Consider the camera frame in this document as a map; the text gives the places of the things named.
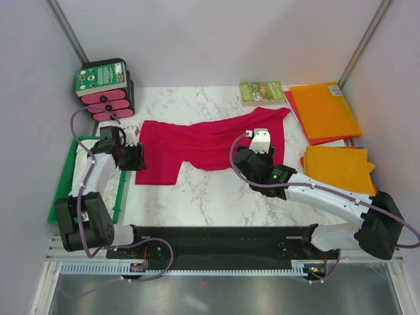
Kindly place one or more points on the aluminium corner post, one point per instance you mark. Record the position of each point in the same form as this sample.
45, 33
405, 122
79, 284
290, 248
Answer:
363, 43
67, 29

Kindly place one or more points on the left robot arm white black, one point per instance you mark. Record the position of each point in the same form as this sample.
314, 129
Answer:
83, 219

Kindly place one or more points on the yellow folded t-shirt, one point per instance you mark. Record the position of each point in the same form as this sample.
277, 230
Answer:
345, 168

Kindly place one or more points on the orange plastic folder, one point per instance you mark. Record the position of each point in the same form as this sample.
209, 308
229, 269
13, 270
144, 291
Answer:
324, 112

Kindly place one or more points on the green plastic tray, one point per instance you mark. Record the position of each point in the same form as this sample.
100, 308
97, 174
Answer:
65, 185

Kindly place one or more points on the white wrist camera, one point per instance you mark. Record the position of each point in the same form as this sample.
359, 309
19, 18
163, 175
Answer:
131, 135
260, 140

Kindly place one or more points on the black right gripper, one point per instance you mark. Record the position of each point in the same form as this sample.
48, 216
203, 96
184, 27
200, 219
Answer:
268, 158

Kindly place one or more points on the black pink drawer unit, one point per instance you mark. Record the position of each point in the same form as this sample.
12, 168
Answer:
107, 105

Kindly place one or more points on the orange folded t-shirt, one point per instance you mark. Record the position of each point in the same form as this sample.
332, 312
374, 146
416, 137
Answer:
373, 183

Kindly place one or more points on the white slotted cable duct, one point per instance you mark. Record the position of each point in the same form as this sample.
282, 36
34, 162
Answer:
129, 269

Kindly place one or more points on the magenta pink t-shirt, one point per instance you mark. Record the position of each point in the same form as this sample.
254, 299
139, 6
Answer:
204, 145

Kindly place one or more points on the white crumpled t-shirt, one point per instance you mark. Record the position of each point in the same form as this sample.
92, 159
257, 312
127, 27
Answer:
110, 192

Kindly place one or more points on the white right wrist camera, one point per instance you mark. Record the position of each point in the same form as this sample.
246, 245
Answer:
260, 140

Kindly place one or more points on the green illustrated paperback book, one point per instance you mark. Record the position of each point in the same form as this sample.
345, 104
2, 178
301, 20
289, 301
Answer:
266, 93

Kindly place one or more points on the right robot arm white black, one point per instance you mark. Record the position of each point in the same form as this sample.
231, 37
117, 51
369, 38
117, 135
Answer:
371, 223

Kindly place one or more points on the left aluminium corner post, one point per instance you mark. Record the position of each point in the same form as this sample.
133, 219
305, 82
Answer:
67, 29

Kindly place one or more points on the right aluminium corner post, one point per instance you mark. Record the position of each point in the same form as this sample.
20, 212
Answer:
363, 43

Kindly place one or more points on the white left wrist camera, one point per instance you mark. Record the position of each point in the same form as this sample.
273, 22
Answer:
131, 135

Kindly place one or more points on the green book on drawers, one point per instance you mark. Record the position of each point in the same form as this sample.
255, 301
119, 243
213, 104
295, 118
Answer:
100, 79

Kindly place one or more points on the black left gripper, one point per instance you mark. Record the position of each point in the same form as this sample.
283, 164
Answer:
138, 163

